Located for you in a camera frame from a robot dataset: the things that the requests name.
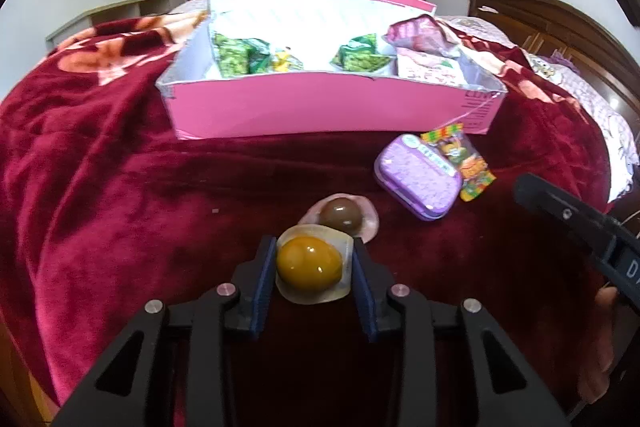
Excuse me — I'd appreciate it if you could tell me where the dark red floral blanket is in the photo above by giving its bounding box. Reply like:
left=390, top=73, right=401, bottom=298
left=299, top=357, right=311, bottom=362
left=0, top=9, right=622, bottom=427

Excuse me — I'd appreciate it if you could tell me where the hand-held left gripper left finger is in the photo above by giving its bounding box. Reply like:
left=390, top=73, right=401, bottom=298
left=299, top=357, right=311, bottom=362
left=50, top=235, right=278, bottom=427

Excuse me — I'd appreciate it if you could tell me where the pink cardboard box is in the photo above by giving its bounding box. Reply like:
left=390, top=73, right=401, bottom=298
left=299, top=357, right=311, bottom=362
left=156, top=0, right=509, bottom=142

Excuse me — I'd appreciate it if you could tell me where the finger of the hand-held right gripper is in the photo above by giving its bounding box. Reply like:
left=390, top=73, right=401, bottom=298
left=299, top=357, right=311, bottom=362
left=512, top=173, right=619, bottom=258

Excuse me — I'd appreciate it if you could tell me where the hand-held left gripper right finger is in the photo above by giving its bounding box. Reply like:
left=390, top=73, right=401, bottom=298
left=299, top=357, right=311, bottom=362
left=351, top=238, right=571, bottom=427

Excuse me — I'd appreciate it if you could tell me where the green pea packet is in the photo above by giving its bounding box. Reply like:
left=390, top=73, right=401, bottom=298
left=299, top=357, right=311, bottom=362
left=330, top=34, right=394, bottom=72
left=214, top=33, right=274, bottom=78

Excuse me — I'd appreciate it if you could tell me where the yellow jelly cup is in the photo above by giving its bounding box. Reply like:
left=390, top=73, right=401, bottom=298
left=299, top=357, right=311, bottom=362
left=275, top=224, right=355, bottom=306

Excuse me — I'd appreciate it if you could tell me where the person's right hand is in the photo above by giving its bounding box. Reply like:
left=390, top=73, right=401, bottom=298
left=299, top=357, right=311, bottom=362
left=577, top=287, right=621, bottom=403

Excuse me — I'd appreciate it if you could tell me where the brown jelly cup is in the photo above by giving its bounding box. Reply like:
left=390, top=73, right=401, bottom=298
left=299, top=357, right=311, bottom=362
left=298, top=194, right=380, bottom=242

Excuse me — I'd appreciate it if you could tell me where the yellow candy packet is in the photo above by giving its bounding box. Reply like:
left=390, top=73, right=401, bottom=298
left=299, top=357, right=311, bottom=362
left=270, top=47, right=304, bottom=73

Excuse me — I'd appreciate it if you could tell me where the large purple jelly tub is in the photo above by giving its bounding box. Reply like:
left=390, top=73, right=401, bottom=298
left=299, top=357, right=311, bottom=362
left=373, top=133, right=463, bottom=222

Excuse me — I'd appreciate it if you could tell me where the dark wooden headboard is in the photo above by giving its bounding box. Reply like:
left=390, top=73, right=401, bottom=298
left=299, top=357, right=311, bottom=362
left=467, top=0, right=640, bottom=124

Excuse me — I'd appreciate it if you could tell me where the colourful gummy packet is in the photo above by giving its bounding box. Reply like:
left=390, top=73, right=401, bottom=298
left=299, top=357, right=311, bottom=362
left=420, top=122, right=497, bottom=204

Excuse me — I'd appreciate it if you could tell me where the white low shelf unit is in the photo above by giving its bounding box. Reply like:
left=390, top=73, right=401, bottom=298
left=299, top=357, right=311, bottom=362
left=46, top=0, right=174, bottom=53

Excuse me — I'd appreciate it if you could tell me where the pink spouted drink pouch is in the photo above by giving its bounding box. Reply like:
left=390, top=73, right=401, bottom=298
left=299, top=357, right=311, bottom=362
left=382, top=14, right=461, bottom=58

